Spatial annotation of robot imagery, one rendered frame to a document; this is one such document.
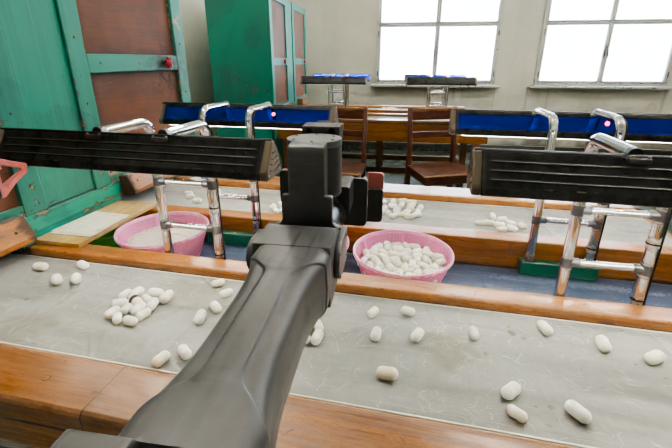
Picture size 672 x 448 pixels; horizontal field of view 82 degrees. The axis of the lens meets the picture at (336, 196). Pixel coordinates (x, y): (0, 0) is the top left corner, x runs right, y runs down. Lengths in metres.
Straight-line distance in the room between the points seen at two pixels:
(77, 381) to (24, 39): 0.93
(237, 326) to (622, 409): 0.67
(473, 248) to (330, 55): 4.82
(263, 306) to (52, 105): 1.23
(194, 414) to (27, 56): 1.27
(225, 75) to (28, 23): 2.39
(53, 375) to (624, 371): 0.96
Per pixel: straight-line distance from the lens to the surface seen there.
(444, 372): 0.76
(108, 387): 0.76
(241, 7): 3.60
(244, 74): 3.58
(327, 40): 5.79
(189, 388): 0.21
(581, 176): 0.71
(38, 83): 1.40
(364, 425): 0.63
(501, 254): 1.23
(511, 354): 0.83
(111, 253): 1.20
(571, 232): 0.94
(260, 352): 0.22
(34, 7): 1.44
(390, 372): 0.71
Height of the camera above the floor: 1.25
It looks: 19 degrees down
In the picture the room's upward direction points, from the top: straight up
